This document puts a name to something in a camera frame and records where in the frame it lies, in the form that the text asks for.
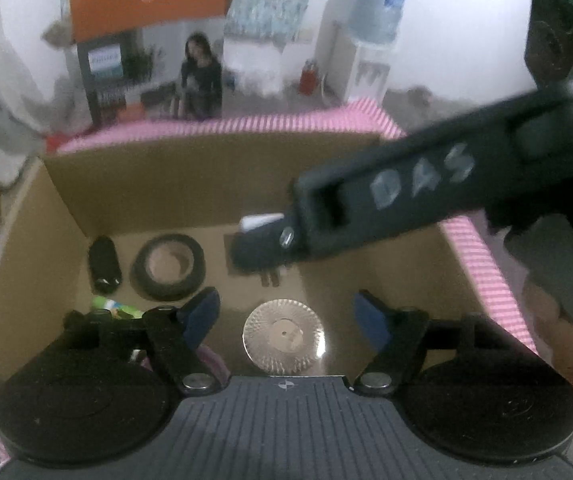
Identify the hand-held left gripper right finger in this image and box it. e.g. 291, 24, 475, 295
354, 290, 522, 395

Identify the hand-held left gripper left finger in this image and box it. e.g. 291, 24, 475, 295
64, 286, 222, 395

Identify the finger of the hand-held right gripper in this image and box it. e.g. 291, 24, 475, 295
229, 210, 313, 274

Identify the white charger plug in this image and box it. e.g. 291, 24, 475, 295
240, 214, 287, 288

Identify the black tape roll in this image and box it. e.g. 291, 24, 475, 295
130, 235, 206, 302

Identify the gold lid jar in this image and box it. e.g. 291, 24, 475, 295
243, 298, 326, 376

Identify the green tube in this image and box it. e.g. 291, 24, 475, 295
90, 296, 142, 320

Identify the large printed cardboard box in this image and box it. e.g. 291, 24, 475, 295
0, 130, 537, 466

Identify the pink checkered tablecloth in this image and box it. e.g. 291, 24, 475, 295
56, 99, 540, 356

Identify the white water dispenser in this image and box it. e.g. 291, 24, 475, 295
339, 35, 393, 104

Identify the red canister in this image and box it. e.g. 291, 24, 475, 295
299, 59, 320, 97

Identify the floral patterned cloth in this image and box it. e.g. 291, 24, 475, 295
224, 0, 343, 47

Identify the orange printed product box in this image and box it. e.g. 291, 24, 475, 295
68, 0, 230, 127

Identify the white curtain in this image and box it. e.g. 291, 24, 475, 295
0, 0, 70, 191

